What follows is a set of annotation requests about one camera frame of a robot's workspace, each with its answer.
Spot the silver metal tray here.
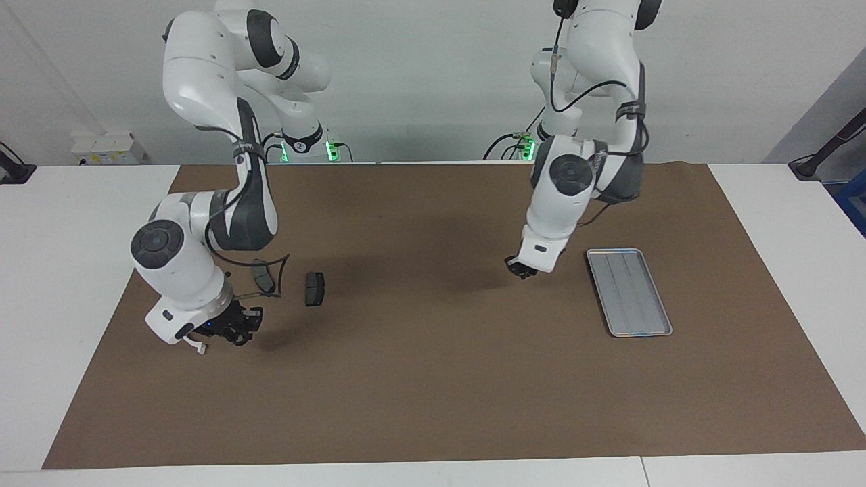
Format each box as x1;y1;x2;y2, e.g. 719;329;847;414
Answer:
586;248;673;338

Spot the long dark brake pad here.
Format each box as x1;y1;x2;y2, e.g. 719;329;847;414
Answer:
252;259;277;296

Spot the brown table mat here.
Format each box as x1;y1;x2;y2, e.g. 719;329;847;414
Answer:
42;162;866;469

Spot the white socket box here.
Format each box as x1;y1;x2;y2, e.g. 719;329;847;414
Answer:
71;132;146;166

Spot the black stand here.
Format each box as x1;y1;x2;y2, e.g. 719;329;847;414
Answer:
788;108;866;181

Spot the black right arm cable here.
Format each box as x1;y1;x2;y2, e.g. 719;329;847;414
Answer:
203;125;292;298

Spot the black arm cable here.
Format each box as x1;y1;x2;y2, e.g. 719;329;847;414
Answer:
549;14;650;227
203;125;292;298

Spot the black left base cable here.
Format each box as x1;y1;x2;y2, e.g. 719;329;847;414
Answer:
482;101;545;162

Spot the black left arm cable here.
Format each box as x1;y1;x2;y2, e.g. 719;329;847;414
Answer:
549;14;650;227

